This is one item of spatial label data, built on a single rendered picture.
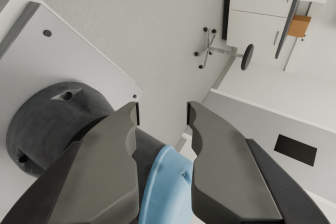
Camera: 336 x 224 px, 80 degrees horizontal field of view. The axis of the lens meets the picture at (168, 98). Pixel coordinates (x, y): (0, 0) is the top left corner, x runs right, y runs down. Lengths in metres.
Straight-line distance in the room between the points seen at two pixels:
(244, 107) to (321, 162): 1.27
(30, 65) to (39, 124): 0.07
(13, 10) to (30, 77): 0.08
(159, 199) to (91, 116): 0.14
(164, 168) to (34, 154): 0.16
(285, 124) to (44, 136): 3.53
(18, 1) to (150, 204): 0.26
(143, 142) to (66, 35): 0.18
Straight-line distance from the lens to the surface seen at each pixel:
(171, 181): 0.20
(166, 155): 0.22
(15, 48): 0.29
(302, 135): 3.63
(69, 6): 1.26
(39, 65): 0.31
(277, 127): 3.59
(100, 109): 0.29
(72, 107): 0.29
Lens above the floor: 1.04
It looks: 26 degrees down
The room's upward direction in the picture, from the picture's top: 112 degrees clockwise
